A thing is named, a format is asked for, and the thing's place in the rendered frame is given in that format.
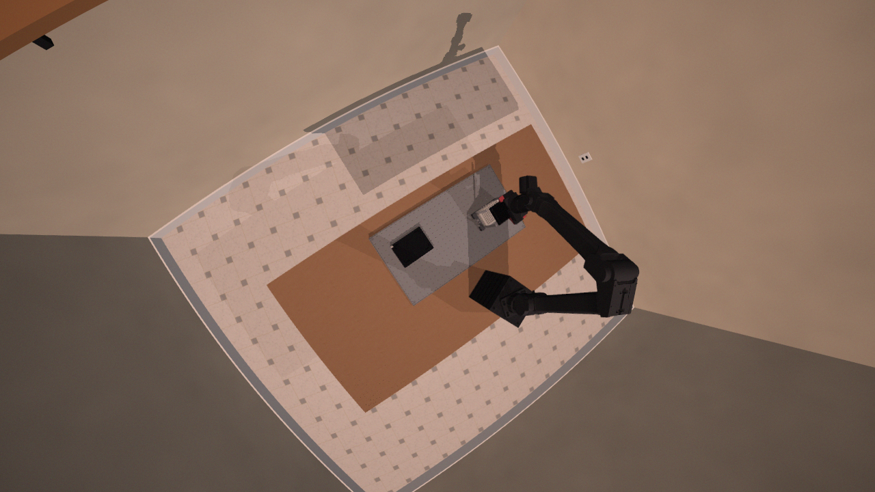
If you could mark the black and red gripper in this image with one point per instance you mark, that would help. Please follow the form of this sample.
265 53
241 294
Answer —
515 214

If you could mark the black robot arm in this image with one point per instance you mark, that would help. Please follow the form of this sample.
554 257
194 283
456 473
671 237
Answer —
615 274

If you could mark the beige well plate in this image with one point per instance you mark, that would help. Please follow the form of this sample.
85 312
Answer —
487 218

